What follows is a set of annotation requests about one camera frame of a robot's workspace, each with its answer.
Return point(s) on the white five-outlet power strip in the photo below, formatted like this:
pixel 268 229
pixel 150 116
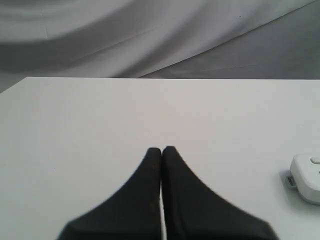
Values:
pixel 304 176

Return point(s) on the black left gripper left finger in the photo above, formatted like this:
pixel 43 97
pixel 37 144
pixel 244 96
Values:
pixel 131 213

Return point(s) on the grey backdrop cloth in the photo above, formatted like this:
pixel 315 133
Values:
pixel 196 39

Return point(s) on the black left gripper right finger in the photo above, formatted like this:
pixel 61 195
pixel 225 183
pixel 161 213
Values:
pixel 192 211

